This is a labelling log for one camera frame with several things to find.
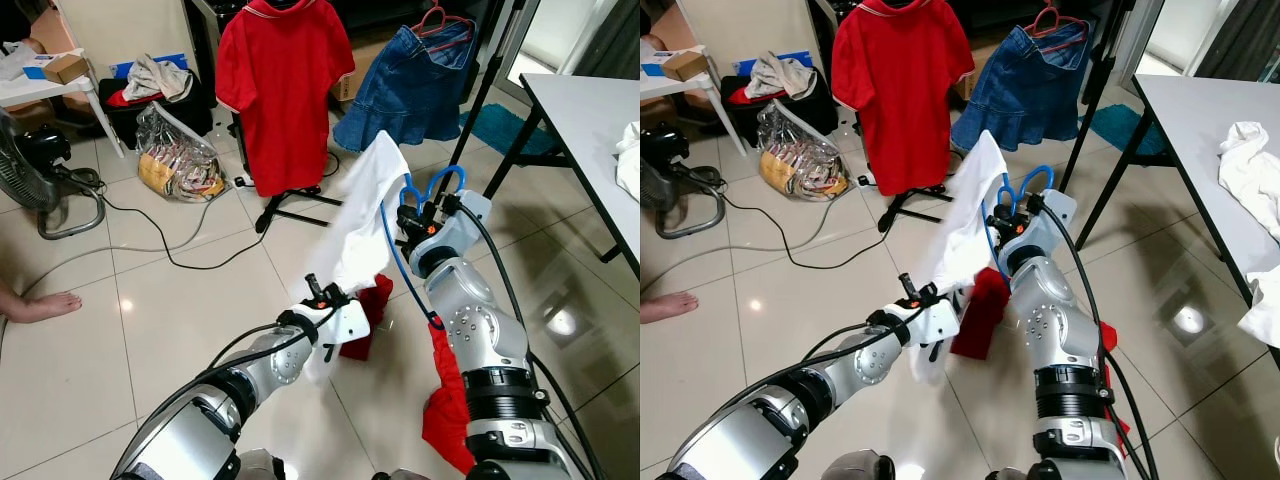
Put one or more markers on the blue plastic clothes hanger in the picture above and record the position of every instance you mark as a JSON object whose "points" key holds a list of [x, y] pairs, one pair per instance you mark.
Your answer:
{"points": [[1030, 170], [445, 170]]}

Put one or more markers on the red striped polo shirt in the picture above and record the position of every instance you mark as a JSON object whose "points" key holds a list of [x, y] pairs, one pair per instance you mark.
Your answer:
{"points": [[1108, 345], [450, 410]]}

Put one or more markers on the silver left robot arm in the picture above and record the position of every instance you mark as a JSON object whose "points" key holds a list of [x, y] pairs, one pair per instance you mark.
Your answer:
{"points": [[200, 400], [790, 400]]}

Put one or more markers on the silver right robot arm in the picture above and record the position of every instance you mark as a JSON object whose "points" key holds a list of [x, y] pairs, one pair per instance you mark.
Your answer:
{"points": [[1070, 350], [490, 350]]}

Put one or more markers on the white power strip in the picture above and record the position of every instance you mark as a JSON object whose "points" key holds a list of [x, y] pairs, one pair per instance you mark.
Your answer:
{"points": [[866, 181], [242, 181]]}

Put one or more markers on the blue denim garment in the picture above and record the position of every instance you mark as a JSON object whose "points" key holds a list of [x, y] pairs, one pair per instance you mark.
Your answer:
{"points": [[1030, 90], [410, 90]]}

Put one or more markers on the teal floor mat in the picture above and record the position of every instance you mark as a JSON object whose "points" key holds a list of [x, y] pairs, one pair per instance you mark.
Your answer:
{"points": [[1120, 125], [510, 130]]}

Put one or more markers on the black clothes rack stand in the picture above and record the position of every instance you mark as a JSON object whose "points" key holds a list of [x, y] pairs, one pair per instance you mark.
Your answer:
{"points": [[1095, 100], [485, 100]]}

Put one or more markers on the clear plastic bag with packets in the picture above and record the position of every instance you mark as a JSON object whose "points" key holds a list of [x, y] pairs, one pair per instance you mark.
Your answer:
{"points": [[180, 165], [800, 160]]}

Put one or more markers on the white polo shirt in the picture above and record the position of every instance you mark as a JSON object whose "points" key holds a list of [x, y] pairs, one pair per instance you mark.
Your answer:
{"points": [[628, 165], [1250, 180]]}

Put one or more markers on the black storage bag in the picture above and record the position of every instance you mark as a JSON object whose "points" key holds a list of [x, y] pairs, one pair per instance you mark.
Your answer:
{"points": [[190, 115], [815, 105]]}

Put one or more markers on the black floor fan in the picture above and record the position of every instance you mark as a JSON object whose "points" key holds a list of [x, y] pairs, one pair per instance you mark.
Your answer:
{"points": [[670, 180], [30, 165]]}

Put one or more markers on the person bare foot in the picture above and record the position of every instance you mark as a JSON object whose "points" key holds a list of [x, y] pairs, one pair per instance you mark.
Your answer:
{"points": [[40, 305], [665, 305]]}

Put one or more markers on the blue flat box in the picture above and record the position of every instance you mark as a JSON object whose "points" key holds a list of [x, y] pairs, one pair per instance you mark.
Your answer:
{"points": [[125, 67], [795, 58]]}

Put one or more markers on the grey beige crumpled cloth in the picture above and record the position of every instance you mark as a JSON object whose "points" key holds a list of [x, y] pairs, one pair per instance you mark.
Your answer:
{"points": [[782, 75], [158, 78]]}

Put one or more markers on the small red cloth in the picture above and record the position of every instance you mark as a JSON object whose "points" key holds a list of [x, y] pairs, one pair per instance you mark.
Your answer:
{"points": [[748, 96], [125, 98]]}

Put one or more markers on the white button shirt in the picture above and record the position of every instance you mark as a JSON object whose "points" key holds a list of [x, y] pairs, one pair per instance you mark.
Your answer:
{"points": [[1262, 310]]}

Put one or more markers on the dark grey curtain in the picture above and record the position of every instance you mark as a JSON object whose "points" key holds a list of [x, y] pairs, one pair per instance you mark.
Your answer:
{"points": [[1245, 35], [610, 35]]}

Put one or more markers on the white side table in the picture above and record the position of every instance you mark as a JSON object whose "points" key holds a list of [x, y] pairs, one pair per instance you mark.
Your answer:
{"points": [[665, 85], [40, 88]]}

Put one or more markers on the small brown cardboard box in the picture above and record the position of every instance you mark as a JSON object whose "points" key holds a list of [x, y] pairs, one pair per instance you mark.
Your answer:
{"points": [[65, 68], [686, 65]]}

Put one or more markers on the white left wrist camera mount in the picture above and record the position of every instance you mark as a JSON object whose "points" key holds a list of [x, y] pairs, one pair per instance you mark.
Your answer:
{"points": [[935, 322], [345, 322]]}

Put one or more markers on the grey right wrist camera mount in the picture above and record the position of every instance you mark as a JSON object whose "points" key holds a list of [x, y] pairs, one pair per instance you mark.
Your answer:
{"points": [[468, 225], [1052, 225]]}

